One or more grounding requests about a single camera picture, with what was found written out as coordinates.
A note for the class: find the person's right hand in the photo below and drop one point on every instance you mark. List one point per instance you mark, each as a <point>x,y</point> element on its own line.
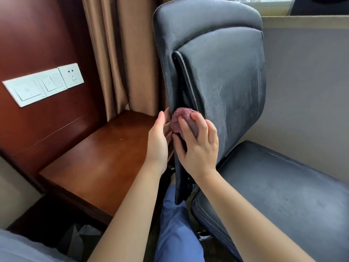
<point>200,152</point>

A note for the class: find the person's left hand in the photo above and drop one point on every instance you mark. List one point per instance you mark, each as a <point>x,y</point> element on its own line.
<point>157,144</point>

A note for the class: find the pink cleaning cloth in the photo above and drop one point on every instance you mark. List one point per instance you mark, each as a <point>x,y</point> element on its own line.
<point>180,118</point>

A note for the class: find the black leather chair backrest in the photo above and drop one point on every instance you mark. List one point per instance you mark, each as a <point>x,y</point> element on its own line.
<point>226,73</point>

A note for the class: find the person's left forearm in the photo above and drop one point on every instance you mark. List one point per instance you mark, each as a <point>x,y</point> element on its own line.
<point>125,221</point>

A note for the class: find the brown wooden nightstand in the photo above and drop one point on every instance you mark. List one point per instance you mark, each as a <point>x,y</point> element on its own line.
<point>95,166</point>

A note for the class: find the blue trousers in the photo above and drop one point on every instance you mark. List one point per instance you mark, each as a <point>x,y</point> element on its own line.
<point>177,234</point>

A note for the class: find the beige curtain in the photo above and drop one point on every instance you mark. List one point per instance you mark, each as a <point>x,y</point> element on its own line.
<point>122,51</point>

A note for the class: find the white plastic bag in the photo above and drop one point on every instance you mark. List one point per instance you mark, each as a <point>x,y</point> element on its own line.
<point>79,240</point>

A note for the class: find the beige window sill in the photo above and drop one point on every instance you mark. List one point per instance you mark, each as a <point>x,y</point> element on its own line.
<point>300,22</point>

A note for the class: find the black tissue box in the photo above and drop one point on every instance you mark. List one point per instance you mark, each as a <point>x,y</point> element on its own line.
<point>319,5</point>

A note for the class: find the white small wall switch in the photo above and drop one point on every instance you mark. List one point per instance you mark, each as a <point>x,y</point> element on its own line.
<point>53,83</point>

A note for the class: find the white wide wall switch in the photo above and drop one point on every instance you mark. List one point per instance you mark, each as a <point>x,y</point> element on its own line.
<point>26,91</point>

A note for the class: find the dark wooden wall panel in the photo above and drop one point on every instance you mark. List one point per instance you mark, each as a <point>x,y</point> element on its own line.
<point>35,38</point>

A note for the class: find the grey window frame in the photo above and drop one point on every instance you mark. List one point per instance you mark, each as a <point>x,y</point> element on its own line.
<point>268,5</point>

